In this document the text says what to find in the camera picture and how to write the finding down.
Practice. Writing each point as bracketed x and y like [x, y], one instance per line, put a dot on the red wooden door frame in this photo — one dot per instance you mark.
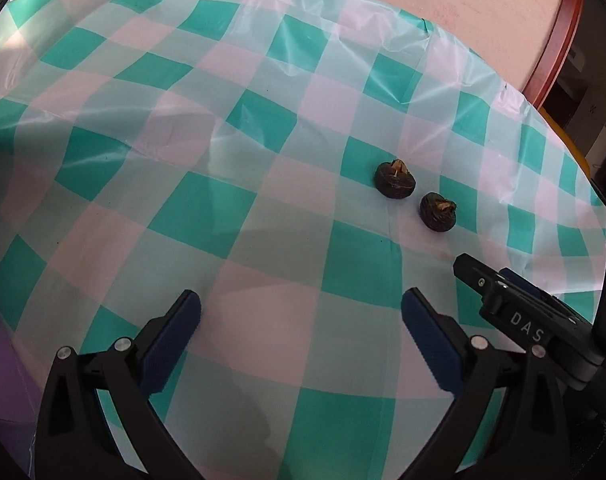
[556, 48]

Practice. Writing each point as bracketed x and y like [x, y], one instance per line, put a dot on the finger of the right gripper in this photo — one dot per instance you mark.
[518, 315]
[552, 302]

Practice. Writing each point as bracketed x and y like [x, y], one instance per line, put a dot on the purple cardboard box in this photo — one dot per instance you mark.
[19, 399]

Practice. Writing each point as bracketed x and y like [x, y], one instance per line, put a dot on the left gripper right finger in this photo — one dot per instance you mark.
[526, 440]

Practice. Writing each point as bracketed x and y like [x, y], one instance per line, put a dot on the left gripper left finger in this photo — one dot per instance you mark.
[73, 439]

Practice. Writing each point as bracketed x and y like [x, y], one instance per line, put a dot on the teal checkered plastic tablecloth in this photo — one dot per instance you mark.
[229, 147]

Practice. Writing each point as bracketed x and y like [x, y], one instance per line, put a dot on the dark mushroom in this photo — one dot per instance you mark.
[394, 180]
[437, 212]

